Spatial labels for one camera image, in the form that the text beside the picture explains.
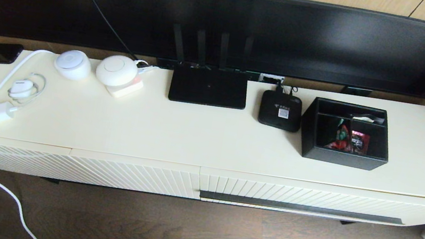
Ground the cream ribbed drawer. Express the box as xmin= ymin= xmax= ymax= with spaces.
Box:
xmin=195 ymin=164 xmax=425 ymax=234

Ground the black organizer box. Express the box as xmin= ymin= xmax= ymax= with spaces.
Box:
xmin=296 ymin=95 xmax=397 ymax=174

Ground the white ribbed sideboard cabinet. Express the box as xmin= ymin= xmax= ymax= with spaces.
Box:
xmin=0 ymin=41 xmax=425 ymax=236

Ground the black router with antennas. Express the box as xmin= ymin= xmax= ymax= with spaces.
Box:
xmin=162 ymin=23 xmax=257 ymax=112

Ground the black set-top box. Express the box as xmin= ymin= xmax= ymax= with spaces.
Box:
xmin=256 ymin=88 xmax=305 ymax=134

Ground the pinkish white square base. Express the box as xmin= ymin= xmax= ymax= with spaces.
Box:
xmin=105 ymin=71 xmax=146 ymax=102

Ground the cream ribbed cabinet front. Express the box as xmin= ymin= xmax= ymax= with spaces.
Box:
xmin=65 ymin=147 xmax=204 ymax=201
xmin=0 ymin=138 xmax=73 ymax=181

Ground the large white dome device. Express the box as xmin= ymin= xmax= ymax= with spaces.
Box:
xmin=94 ymin=52 xmax=140 ymax=91

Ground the large black flat television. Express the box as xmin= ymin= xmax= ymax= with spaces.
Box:
xmin=0 ymin=0 xmax=425 ymax=101

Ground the red green snack packet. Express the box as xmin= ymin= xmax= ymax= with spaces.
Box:
xmin=325 ymin=118 xmax=354 ymax=152

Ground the black television foot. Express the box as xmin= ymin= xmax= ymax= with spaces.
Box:
xmin=341 ymin=86 xmax=373 ymax=99

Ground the small white round speaker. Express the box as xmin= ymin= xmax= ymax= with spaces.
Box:
xmin=52 ymin=47 xmax=94 ymax=83

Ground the dark red snack packet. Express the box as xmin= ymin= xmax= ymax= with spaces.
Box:
xmin=349 ymin=131 xmax=371 ymax=156

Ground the white flat packet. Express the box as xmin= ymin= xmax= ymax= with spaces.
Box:
xmin=351 ymin=112 xmax=386 ymax=125

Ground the white power adapter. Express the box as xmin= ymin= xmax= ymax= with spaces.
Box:
xmin=0 ymin=101 xmax=19 ymax=127

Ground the white wall outlet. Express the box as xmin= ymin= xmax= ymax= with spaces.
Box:
xmin=259 ymin=73 xmax=286 ymax=87

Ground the black set-top box cable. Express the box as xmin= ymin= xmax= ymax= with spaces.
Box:
xmin=275 ymin=83 xmax=300 ymax=97

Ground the white oval charger with cord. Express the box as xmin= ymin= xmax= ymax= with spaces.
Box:
xmin=6 ymin=70 xmax=48 ymax=108

